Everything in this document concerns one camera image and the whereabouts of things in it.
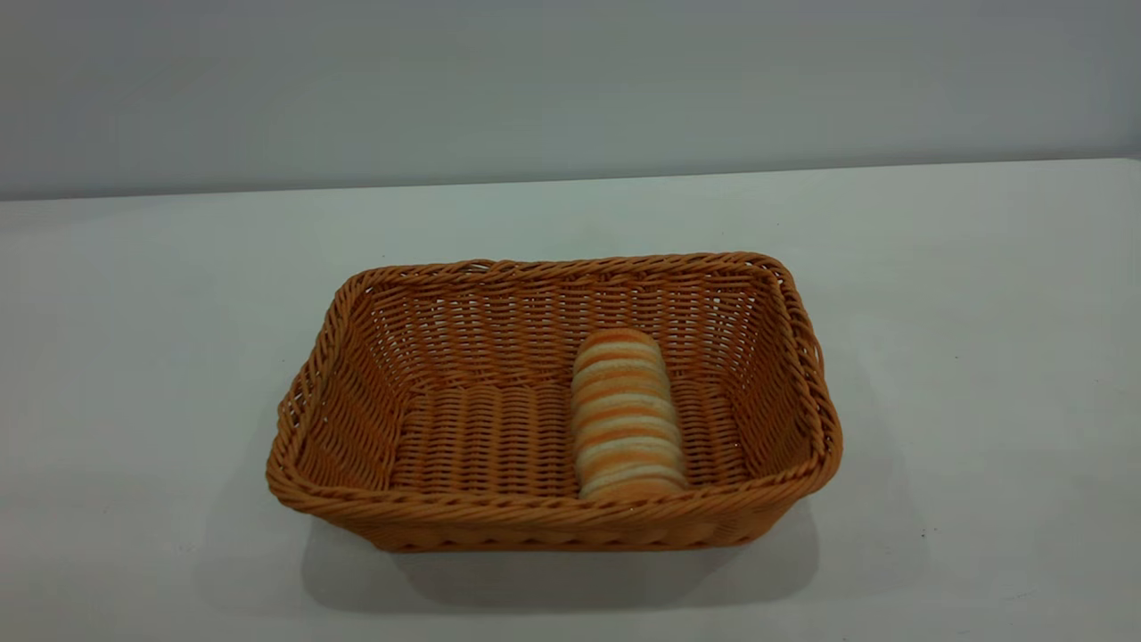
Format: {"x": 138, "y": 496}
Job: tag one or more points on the orange woven wicker basket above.
{"x": 481, "y": 437}

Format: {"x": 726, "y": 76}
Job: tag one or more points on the striped bread loaf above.
{"x": 624, "y": 419}

